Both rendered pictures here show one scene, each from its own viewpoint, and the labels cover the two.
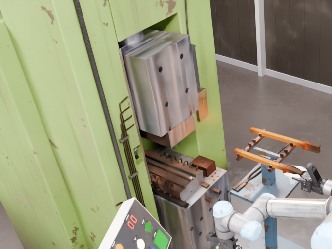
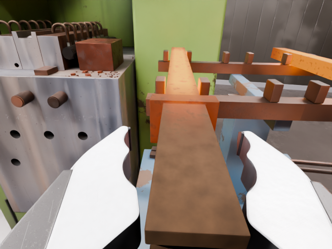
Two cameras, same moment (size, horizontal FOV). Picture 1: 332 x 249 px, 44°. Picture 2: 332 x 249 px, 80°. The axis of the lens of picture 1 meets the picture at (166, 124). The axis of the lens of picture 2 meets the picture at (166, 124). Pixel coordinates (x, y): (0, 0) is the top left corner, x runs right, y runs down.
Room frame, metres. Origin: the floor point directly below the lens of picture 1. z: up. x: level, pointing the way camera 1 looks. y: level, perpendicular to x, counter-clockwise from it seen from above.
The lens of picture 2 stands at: (1.62, -0.67, 1.03)
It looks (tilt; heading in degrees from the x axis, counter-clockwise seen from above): 28 degrees down; 43
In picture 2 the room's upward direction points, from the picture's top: 1 degrees clockwise
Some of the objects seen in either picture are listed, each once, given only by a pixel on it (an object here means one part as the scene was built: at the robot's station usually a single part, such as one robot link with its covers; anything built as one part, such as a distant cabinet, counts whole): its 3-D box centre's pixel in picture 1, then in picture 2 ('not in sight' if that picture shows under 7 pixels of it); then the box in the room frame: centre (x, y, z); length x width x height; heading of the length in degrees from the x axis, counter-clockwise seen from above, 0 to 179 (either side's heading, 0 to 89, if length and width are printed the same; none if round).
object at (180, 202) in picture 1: (159, 192); not in sight; (1.77, 0.11, 0.93); 0.40 x 0.03 x 0.03; 43
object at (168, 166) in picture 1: (165, 166); (66, 30); (1.91, 0.05, 0.99); 0.42 x 0.05 x 0.01; 43
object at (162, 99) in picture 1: (149, 75); not in sight; (1.92, 0.03, 1.56); 0.42 x 0.39 x 0.40; 43
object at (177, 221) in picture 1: (175, 201); (91, 114); (1.94, 0.03, 0.69); 0.56 x 0.38 x 0.45; 43
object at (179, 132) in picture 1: (152, 120); not in sight; (1.89, 0.07, 1.32); 0.42 x 0.20 x 0.10; 43
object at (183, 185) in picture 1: (163, 173); (61, 42); (1.89, 0.07, 0.96); 0.42 x 0.20 x 0.09; 43
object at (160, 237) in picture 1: (160, 240); not in sight; (1.34, 0.12, 1.01); 0.07 x 0.05 x 0.07; 158
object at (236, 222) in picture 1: (247, 224); not in sight; (1.13, -0.24, 1.23); 0.11 x 0.11 x 0.08; 41
